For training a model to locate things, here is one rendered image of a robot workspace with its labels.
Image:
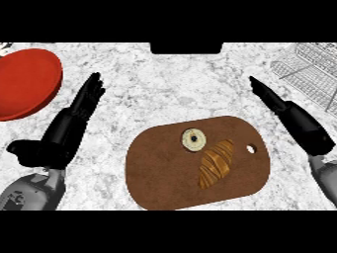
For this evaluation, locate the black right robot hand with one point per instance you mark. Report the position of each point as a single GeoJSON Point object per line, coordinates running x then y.
{"type": "Point", "coordinates": [303, 125]}

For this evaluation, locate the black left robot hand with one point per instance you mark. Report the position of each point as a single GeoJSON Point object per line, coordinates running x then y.
{"type": "Point", "coordinates": [62, 135]}

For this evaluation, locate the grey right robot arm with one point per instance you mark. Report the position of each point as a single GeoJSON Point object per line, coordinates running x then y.
{"type": "Point", "coordinates": [334, 183]}

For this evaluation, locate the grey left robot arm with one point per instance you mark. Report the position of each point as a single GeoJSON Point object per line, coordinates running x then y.
{"type": "Point", "coordinates": [32, 191]}

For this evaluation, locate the brown wooden cutting board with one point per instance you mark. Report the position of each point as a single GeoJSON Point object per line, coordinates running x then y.
{"type": "Point", "coordinates": [196, 164]}

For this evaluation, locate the red plate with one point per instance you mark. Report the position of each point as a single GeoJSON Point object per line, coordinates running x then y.
{"type": "Point", "coordinates": [19, 84]}

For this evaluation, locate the golden brown croissant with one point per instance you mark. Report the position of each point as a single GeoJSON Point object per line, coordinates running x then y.
{"type": "Point", "coordinates": [217, 163]}

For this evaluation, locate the black appliance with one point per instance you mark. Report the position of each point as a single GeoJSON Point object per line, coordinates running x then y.
{"type": "Point", "coordinates": [187, 48]}

